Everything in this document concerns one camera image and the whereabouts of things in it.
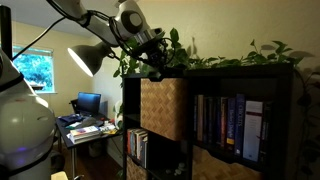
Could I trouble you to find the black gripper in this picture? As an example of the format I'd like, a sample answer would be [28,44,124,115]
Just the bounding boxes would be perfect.
[143,34,168,78]

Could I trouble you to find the woven bamboo basket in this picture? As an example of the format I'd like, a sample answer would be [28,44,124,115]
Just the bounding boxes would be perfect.
[125,155,148,180]
[139,77,188,142]
[192,145,264,180]

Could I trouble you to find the green pothos plant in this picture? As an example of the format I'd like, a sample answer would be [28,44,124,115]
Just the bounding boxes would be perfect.
[112,27,320,180]

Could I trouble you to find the tan book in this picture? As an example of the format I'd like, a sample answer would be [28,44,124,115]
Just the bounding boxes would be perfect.
[196,94,205,143]

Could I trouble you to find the grey lamp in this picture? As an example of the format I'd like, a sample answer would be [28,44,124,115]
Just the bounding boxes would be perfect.
[67,41,116,78]

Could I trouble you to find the black book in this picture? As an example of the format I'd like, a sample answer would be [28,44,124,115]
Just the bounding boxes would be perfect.
[261,101,273,165]
[202,96,212,144]

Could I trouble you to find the black cube bookshelf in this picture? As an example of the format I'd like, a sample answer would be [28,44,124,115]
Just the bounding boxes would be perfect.
[122,63,295,180]

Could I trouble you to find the dark teal book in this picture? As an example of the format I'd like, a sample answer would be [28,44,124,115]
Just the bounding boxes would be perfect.
[209,96,222,146]

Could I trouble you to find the small colourful boxes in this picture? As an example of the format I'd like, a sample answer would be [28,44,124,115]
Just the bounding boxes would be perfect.
[99,121,118,135]

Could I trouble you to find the black computer monitor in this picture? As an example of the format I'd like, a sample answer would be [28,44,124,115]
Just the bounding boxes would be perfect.
[76,91,102,118]

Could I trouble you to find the orange white book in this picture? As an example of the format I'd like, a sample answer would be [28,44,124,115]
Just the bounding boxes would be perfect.
[126,129,132,155]

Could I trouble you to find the red brown book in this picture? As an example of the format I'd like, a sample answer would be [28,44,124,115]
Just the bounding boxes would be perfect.
[219,97,230,148]

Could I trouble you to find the blue book yellow label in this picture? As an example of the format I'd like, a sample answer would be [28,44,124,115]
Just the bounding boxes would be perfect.
[226,97,237,152]

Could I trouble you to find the colourful book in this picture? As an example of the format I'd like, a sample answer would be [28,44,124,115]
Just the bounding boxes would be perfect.
[69,125,101,137]

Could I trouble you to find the blue circuits textbook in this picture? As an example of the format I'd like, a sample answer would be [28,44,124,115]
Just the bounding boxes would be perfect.
[234,93,247,157]

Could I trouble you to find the dark blue cloth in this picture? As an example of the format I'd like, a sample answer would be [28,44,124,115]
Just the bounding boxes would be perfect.
[58,113,84,125]

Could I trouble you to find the thick white book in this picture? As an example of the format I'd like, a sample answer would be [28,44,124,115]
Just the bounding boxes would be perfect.
[68,133,103,145]

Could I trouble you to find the white book maroon band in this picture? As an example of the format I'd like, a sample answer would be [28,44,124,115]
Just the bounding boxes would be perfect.
[242,100,265,163]

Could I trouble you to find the dark desk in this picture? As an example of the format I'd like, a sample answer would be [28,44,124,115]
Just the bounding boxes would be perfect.
[54,114,125,180]

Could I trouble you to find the window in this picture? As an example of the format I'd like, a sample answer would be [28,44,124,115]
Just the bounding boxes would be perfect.
[11,44,56,94]

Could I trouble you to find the tan box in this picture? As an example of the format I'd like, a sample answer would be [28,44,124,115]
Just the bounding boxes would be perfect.
[49,170,69,180]

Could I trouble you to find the black metal pole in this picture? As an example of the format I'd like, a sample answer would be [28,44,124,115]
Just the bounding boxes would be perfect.
[0,4,14,60]

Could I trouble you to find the black cable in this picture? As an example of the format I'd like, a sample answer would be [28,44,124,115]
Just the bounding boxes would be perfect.
[11,0,176,68]

